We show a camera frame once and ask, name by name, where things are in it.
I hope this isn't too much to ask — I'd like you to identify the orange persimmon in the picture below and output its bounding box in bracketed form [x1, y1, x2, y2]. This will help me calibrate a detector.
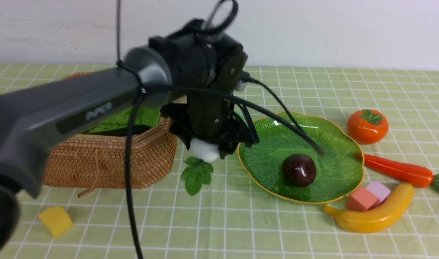
[347, 109, 389, 145]

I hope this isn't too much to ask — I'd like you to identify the orange carrot with leaves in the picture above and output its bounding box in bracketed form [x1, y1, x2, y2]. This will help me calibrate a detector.
[355, 154, 439, 193]

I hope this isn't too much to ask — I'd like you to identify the white radish with leaves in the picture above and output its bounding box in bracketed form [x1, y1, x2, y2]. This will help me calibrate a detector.
[180, 138, 220, 196]

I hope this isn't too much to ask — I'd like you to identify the green checkered tablecloth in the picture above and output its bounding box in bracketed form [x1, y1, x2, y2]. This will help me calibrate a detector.
[0, 66, 439, 259]

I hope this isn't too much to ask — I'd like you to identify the dark purple eggplant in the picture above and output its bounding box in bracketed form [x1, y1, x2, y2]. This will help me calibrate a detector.
[82, 125, 151, 137]

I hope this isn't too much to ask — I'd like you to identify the yellow banana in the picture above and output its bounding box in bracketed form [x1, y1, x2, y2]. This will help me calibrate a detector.
[322, 182, 414, 234]

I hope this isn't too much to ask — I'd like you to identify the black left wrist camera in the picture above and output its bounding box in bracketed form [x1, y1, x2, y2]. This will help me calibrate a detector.
[234, 72, 250, 92]

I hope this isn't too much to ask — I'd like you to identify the salmon pink foam block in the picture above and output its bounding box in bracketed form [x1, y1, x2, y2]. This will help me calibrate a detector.
[345, 186, 379, 212]

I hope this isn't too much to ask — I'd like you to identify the woven wicker basket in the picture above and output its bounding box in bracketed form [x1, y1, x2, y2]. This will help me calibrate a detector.
[42, 72, 177, 198]

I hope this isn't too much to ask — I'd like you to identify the dark purple mangosteen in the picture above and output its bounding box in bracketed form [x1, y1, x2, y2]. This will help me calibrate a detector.
[281, 154, 317, 187]

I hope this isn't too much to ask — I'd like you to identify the yellow foam block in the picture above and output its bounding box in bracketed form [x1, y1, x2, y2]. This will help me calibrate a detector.
[38, 205, 73, 238]

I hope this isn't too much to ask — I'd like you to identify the green leaf-shaped glass plate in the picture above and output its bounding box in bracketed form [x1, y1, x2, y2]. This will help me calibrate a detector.
[237, 112, 365, 205]

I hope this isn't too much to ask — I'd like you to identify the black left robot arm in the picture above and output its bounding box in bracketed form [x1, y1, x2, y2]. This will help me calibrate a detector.
[0, 19, 258, 250]

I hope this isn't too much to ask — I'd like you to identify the lilac foam block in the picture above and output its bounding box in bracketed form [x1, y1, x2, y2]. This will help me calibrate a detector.
[366, 181, 391, 208]

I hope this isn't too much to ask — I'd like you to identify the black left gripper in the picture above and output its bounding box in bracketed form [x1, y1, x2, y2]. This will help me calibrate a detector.
[160, 92, 256, 160]

